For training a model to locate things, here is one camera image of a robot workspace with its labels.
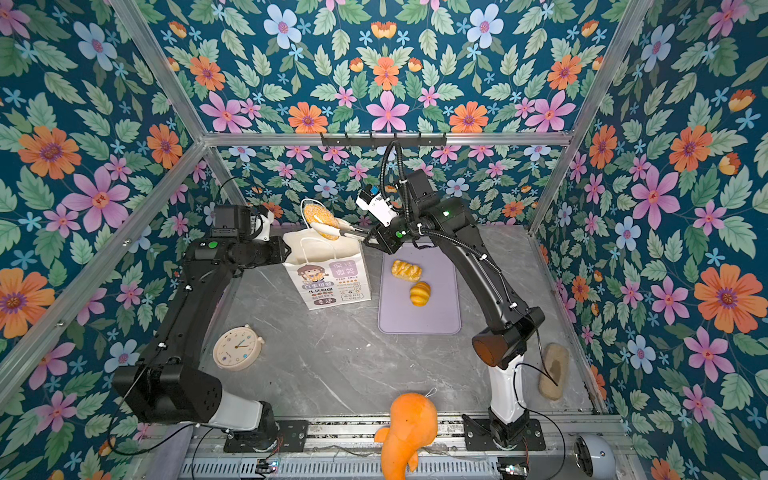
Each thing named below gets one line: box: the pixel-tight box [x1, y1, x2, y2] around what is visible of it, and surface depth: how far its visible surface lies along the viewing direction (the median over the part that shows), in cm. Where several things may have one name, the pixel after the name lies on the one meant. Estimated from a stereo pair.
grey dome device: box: [573, 434, 618, 480], surface depth 65 cm
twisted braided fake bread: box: [391, 259, 422, 282], surface depth 104 cm
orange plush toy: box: [374, 392, 438, 480], surface depth 70 cm
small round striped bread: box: [410, 281, 431, 307], surface depth 100 cm
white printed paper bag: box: [282, 228, 372, 311], surface depth 86 cm
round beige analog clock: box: [212, 324, 265, 372], surface depth 88 cm
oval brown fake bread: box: [303, 204, 340, 241], surface depth 74 cm
